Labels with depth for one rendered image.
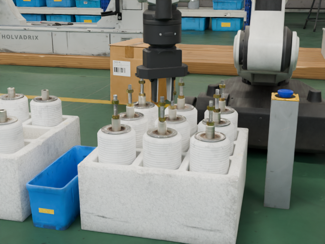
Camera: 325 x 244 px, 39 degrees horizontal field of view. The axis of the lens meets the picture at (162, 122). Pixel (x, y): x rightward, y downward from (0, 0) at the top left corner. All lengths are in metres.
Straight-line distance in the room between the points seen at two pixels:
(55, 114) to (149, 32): 0.54
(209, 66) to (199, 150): 2.06
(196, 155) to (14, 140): 0.49
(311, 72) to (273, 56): 1.64
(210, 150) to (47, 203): 0.43
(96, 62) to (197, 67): 0.73
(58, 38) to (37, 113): 2.06
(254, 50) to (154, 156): 0.53
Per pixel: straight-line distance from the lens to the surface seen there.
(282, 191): 1.31
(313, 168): 1.63
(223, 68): 3.08
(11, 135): 1.25
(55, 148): 1.39
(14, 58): 3.59
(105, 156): 1.13
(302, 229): 1.25
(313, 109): 1.61
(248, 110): 1.59
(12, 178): 1.23
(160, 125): 1.10
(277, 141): 1.25
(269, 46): 1.44
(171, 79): 1.07
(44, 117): 1.45
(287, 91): 1.24
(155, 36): 1.02
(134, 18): 3.31
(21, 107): 1.50
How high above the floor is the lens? 0.61
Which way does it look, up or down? 17 degrees down
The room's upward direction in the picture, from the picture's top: straight up
